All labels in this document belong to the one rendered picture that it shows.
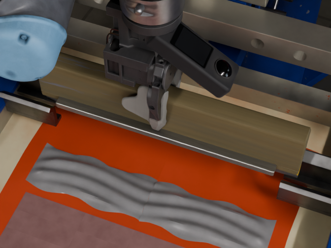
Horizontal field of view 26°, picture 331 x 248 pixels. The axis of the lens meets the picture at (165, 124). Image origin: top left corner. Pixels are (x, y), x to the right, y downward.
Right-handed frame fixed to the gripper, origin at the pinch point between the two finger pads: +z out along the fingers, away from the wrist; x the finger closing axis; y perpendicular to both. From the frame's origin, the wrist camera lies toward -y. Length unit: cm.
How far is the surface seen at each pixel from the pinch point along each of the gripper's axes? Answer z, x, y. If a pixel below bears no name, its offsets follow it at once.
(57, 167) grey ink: 10.3, 7.9, 14.1
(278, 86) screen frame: 6.9, -15.9, -12.2
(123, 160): 10.6, 3.0, 5.7
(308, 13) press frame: 51, -78, -8
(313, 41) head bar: 1.8, -22.1, -15.2
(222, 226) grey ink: 10.0, 8.4, -11.5
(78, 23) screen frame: 7.2, -16.7, 22.1
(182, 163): 10.6, 0.4, -2.7
